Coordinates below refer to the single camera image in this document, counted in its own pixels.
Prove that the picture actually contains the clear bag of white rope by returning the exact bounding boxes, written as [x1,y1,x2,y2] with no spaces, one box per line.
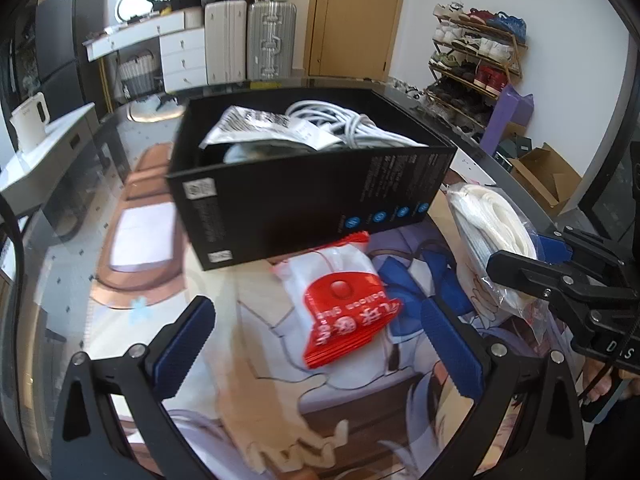
[446,183,556,341]

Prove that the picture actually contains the round beige rug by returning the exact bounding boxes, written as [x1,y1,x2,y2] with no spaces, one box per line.
[127,97,186,121]

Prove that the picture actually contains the person's right hand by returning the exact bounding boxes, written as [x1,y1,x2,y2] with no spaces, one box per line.
[581,357,623,404]

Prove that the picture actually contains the silver suitcase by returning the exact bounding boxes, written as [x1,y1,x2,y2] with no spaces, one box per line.
[246,1,297,81]

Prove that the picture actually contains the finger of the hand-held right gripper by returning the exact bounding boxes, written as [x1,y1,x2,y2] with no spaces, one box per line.
[537,227,626,281]
[486,250,608,322]

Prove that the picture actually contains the slippers on floor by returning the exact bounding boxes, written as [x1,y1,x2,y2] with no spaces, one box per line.
[390,77,426,98]

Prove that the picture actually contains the dark glass cabinet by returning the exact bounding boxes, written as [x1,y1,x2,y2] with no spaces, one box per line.
[0,10,38,111]

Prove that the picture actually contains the white cable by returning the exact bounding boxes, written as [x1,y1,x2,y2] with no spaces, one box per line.
[285,100,426,150]

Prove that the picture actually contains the white dressing desk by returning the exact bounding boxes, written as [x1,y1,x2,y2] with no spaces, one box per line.
[85,10,207,93]

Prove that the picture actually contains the black white patterned pouch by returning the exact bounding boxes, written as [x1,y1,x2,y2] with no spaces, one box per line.
[223,141,313,163]

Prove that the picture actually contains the purple yoga mat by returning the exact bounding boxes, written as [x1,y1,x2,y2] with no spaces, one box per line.
[482,84,535,156]

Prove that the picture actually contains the grey side table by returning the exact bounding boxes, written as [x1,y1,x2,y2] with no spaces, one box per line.
[0,102,101,216]

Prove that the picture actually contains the white electric kettle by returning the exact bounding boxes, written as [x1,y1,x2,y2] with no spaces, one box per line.
[10,94,51,153]

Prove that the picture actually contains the woven laundry basket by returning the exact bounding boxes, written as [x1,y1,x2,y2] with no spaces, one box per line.
[117,50,156,98]

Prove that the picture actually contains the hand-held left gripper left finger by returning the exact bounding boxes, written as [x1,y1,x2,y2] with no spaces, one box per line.
[50,295,217,480]

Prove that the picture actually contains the red and white packet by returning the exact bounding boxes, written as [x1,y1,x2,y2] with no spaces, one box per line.
[271,231,401,371]

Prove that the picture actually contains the rows of shoes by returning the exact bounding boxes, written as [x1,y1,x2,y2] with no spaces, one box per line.
[431,2,527,128]

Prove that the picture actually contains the white printed foil packet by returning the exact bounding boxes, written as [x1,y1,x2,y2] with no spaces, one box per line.
[200,105,341,152]

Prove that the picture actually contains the printed cartoon desk mat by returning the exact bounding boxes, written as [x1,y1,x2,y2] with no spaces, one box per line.
[85,140,566,480]

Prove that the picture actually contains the black refrigerator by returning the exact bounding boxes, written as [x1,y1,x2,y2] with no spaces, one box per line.
[35,0,108,111]

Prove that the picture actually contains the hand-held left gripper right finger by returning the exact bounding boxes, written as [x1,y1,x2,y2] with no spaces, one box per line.
[420,297,587,480]

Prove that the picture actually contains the open cardboard box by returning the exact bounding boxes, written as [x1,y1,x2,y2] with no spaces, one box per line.
[510,142,583,218]

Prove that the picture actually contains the wooden shoe rack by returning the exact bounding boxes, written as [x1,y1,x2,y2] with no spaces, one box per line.
[427,2,528,136]

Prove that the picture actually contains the dark green box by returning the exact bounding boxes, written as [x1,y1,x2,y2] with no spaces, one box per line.
[495,135,531,161]

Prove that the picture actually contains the white suitcase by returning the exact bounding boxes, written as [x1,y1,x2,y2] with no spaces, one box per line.
[204,0,248,85]

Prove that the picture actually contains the wooden door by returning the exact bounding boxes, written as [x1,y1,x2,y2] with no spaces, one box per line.
[302,0,411,81]

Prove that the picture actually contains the black cardboard box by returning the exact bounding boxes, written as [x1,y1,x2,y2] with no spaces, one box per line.
[165,85,458,272]

